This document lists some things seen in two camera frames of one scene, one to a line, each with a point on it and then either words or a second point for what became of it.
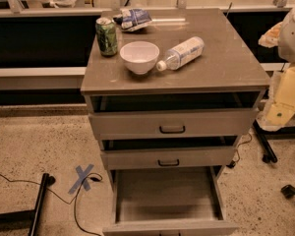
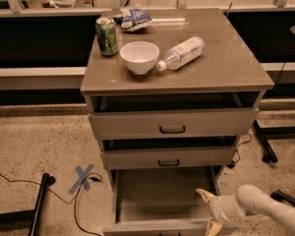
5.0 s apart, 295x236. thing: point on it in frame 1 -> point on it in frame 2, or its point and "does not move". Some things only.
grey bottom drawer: (168, 202) does not move
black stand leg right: (285, 133) does not move
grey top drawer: (172, 123) does not move
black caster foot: (288, 191) -> (288, 200)
